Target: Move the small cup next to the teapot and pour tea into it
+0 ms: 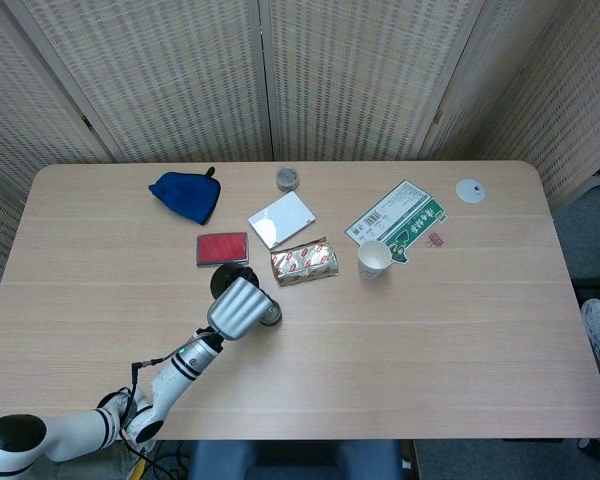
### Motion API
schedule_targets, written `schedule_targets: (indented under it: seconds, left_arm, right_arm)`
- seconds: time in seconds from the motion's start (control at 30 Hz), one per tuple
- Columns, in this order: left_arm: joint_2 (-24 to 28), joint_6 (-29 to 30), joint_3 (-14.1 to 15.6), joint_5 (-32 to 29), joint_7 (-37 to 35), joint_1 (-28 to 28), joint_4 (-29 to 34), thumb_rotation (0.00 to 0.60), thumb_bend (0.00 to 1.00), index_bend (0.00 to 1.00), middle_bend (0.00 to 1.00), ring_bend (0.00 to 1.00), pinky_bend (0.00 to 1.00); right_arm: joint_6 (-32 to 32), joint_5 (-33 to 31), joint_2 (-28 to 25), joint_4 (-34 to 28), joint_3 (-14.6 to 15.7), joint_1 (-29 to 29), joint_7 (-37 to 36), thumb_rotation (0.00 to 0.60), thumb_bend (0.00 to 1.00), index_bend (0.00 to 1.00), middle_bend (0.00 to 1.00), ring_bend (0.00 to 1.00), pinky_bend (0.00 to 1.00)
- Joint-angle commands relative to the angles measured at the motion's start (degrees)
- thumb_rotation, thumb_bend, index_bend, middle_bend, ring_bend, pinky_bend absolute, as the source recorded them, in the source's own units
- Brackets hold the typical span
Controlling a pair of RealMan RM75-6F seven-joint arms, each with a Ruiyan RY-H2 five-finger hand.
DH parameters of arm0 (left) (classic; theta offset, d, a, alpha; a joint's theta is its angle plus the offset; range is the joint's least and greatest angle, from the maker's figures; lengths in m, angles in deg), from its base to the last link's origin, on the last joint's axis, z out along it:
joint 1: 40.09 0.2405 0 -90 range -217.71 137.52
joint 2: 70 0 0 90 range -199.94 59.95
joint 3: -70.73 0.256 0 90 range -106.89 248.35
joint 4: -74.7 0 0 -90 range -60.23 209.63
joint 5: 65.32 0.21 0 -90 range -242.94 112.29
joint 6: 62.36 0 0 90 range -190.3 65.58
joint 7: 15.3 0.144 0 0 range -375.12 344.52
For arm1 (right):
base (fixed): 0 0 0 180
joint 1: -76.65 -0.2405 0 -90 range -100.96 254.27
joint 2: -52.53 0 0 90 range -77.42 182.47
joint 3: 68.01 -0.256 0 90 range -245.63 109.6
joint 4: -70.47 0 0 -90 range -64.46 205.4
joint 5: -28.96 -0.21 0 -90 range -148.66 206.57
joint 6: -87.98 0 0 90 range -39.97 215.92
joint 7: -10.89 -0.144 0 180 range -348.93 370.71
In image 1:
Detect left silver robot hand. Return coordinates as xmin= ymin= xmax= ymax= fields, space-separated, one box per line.
xmin=206 ymin=278 xmax=276 ymax=342

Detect small round tin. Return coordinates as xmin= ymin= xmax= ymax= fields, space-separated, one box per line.
xmin=259 ymin=299 xmax=283 ymax=330

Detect white paper cup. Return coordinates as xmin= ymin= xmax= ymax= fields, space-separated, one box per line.
xmin=357 ymin=240 xmax=393 ymax=280

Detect red ink pad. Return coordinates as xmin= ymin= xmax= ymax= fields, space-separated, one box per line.
xmin=195 ymin=231 xmax=251 ymax=268

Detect gold red foil packet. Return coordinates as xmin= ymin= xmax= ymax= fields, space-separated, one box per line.
xmin=269 ymin=238 xmax=340 ymax=288

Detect white flat plastic box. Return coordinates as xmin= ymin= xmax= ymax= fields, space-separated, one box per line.
xmin=247 ymin=190 xmax=317 ymax=250

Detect blue cloth pouch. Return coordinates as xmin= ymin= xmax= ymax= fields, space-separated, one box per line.
xmin=147 ymin=166 xmax=222 ymax=227

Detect small round patterned jar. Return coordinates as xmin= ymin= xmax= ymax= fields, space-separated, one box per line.
xmin=275 ymin=167 xmax=301 ymax=193

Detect blue seat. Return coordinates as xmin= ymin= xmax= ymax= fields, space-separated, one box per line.
xmin=188 ymin=439 xmax=405 ymax=480

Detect green white flattened carton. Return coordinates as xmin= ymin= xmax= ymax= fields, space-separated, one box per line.
xmin=344 ymin=179 xmax=450 ymax=265

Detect woven folding screen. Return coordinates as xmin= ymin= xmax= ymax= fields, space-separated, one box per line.
xmin=0 ymin=0 xmax=600 ymax=346

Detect white round table grommet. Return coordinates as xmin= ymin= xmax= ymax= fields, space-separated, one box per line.
xmin=455 ymin=178 xmax=487 ymax=205

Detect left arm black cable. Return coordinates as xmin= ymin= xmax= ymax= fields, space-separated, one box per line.
xmin=117 ymin=344 xmax=202 ymax=466

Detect floor cable bundle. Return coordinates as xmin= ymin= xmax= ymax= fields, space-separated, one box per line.
xmin=142 ymin=440 xmax=194 ymax=480

